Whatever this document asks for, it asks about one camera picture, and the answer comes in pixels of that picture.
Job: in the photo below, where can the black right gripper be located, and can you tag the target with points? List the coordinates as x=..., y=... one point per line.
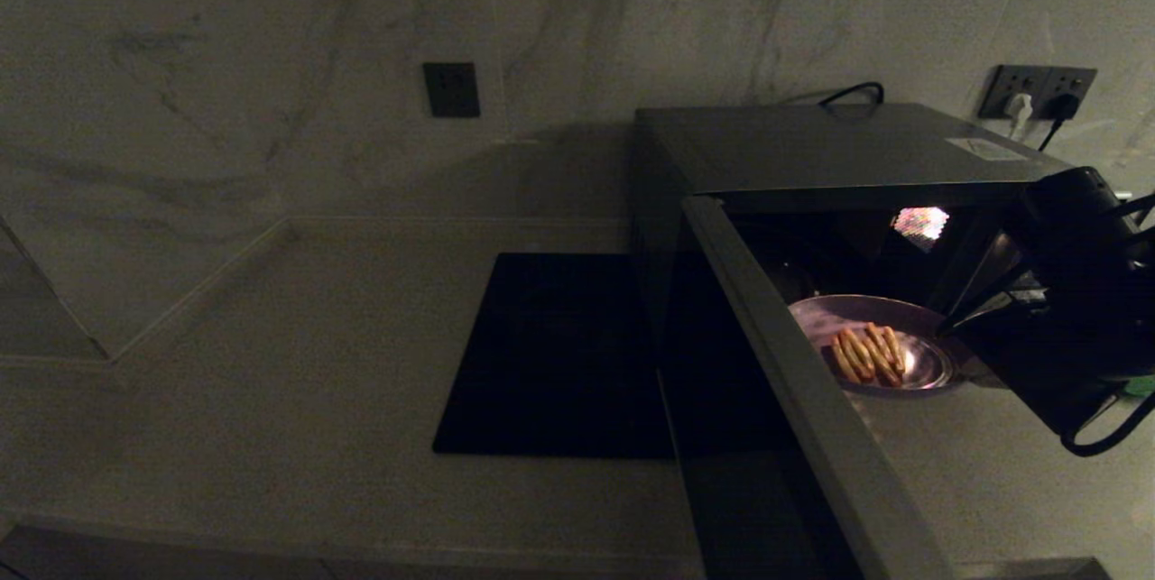
x=1065, y=354

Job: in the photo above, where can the purple plate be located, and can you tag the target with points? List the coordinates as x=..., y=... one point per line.
x=920, y=363

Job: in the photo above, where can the dark glass microwave door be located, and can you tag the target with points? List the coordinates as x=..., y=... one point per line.
x=794, y=436

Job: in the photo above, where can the silver microwave oven body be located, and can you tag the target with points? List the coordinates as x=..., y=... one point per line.
x=812, y=147

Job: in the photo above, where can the green plastic tray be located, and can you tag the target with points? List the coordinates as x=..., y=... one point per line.
x=1141, y=385

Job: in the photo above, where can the white plug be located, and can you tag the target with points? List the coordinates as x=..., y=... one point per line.
x=1021, y=111

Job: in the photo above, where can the black induction cooktop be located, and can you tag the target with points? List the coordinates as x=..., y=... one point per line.
x=559, y=354

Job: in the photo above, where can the black double wall socket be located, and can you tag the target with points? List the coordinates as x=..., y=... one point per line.
x=1038, y=79

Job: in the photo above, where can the black single wall socket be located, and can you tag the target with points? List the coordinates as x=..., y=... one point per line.
x=451, y=89

